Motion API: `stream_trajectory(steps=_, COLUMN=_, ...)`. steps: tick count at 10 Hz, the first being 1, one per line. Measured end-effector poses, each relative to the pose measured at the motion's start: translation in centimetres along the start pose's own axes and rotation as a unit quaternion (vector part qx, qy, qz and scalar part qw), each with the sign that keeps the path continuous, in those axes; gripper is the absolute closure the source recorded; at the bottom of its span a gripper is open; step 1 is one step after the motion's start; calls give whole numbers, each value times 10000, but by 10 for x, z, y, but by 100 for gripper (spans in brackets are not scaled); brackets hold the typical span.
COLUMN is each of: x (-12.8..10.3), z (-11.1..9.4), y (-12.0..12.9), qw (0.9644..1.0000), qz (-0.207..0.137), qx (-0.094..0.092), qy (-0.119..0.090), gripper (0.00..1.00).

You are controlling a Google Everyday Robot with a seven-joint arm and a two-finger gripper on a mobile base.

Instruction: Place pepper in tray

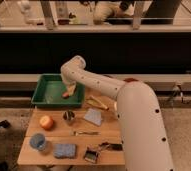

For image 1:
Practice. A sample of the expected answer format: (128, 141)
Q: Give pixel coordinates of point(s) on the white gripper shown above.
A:
(70, 84)

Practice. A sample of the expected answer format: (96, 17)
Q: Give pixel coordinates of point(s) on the small orange red pepper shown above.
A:
(65, 95)

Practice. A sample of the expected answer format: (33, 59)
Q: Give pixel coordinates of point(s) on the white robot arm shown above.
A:
(143, 134)

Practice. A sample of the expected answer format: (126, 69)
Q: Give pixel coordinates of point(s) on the green plastic tray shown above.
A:
(49, 90)

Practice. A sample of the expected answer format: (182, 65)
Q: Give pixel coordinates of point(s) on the small metal cup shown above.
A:
(69, 117)

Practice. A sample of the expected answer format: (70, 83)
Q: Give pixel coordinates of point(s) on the light blue cloth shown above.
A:
(93, 116)

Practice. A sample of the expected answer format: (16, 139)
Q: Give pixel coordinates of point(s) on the orange fruit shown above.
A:
(46, 122)

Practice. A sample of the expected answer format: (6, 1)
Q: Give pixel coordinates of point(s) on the wooden table board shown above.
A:
(60, 133)

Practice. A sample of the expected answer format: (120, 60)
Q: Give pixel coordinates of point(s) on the blue lidded clear cup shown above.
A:
(38, 142)

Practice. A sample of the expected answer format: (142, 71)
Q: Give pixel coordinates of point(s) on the blue sponge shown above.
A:
(64, 151)

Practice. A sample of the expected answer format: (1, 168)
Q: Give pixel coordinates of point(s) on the small black metal box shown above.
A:
(91, 155)

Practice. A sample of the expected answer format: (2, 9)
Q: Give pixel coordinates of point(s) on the black handled tool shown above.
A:
(111, 146)

